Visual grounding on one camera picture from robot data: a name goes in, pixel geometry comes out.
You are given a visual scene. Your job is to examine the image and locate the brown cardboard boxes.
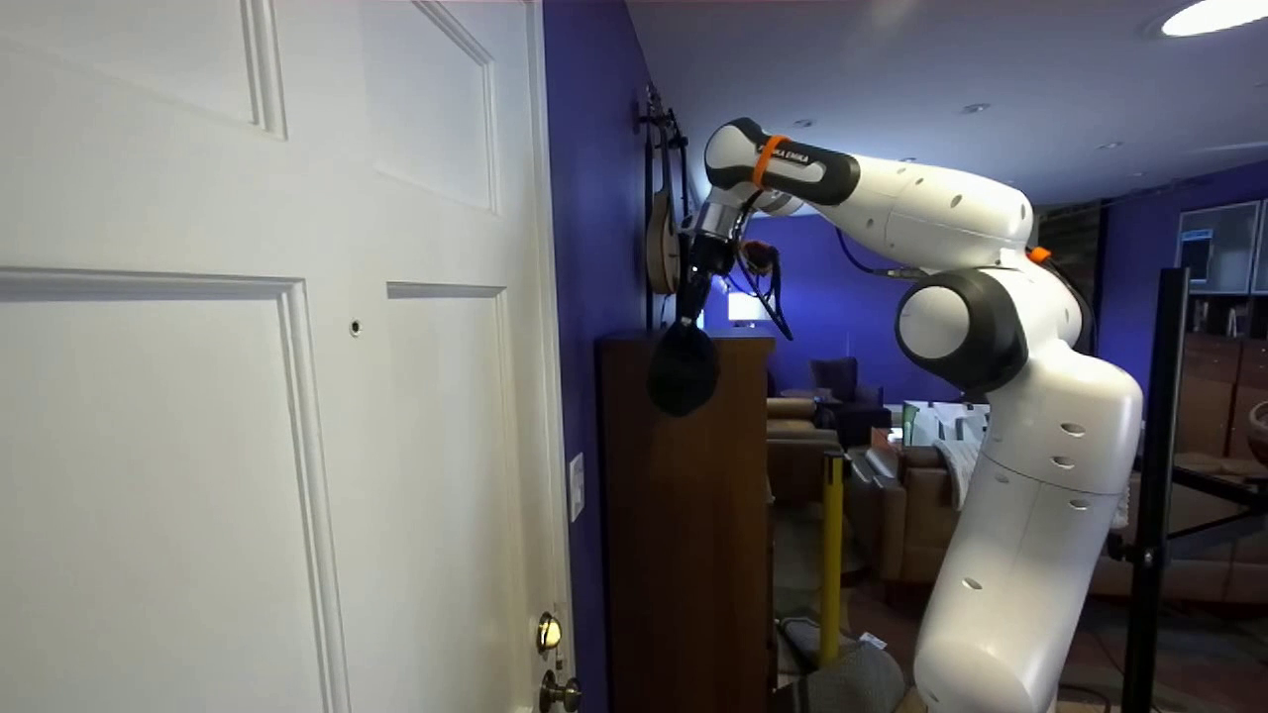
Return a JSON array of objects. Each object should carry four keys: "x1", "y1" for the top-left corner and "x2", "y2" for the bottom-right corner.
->
[{"x1": 846, "y1": 449, "x2": 971, "y2": 595}]

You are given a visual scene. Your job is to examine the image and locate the white panelled door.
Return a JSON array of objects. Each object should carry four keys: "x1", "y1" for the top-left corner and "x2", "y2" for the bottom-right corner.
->
[{"x1": 0, "y1": 0, "x2": 538, "y2": 713}]

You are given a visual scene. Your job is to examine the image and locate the black camera on pole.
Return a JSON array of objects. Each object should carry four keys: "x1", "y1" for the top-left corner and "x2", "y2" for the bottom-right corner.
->
[{"x1": 812, "y1": 392, "x2": 895, "y2": 455}]

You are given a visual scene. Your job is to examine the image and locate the dark cap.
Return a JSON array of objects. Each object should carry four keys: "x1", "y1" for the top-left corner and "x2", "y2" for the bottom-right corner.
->
[{"x1": 646, "y1": 317, "x2": 724, "y2": 418}]

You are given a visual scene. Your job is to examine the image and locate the white panel door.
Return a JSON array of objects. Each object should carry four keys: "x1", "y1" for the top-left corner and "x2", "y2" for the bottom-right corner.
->
[{"x1": 525, "y1": 0, "x2": 580, "y2": 628}]

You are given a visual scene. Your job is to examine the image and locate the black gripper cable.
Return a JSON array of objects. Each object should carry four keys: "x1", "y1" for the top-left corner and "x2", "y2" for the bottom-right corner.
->
[{"x1": 732, "y1": 233, "x2": 800, "y2": 343}]

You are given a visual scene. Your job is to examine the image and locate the black upright stand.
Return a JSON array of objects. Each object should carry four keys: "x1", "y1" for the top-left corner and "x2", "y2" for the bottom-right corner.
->
[{"x1": 1113, "y1": 264, "x2": 1193, "y2": 713}]

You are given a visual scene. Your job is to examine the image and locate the round ceiling light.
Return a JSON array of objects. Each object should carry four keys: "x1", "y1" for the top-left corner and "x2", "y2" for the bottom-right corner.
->
[{"x1": 1156, "y1": 0, "x2": 1268, "y2": 45}]

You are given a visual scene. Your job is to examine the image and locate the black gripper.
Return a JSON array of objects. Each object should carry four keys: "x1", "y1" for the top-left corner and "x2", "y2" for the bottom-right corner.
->
[{"x1": 674, "y1": 224, "x2": 742, "y2": 332}]

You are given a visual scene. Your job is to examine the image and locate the grey pole base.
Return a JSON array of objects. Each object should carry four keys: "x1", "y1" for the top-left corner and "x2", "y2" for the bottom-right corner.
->
[{"x1": 771, "y1": 608, "x2": 916, "y2": 713}]

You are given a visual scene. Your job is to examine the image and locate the brown wooden shelf cabinet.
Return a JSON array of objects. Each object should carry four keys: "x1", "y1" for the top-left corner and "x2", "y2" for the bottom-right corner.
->
[{"x1": 594, "y1": 329, "x2": 781, "y2": 713}]

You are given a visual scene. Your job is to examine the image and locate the yellow pole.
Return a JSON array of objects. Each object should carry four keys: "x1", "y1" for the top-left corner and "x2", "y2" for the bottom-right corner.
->
[{"x1": 817, "y1": 449, "x2": 854, "y2": 671}]

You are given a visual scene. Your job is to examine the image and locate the black wall hanging decoration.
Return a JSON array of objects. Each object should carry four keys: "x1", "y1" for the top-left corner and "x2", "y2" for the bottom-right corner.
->
[{"x1": 631, "y1": 91, "x2": 698, "y2": 332}]

